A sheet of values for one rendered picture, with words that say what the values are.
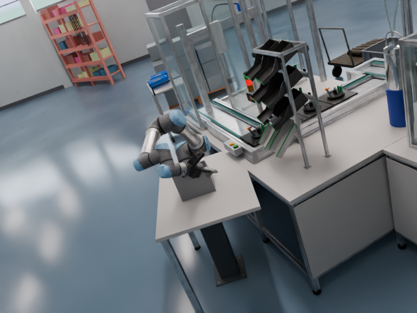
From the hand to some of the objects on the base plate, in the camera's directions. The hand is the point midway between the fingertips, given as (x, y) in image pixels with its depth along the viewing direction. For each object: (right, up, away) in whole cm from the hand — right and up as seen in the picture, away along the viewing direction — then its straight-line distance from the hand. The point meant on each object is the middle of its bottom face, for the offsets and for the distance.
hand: (211, 163), depth 223 cm
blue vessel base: (+134, +28, +44) cm, 144 cm away
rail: (+18, +14, +100) cm, 102 cm away
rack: (+66, +6, +50) cm, 83 cm away
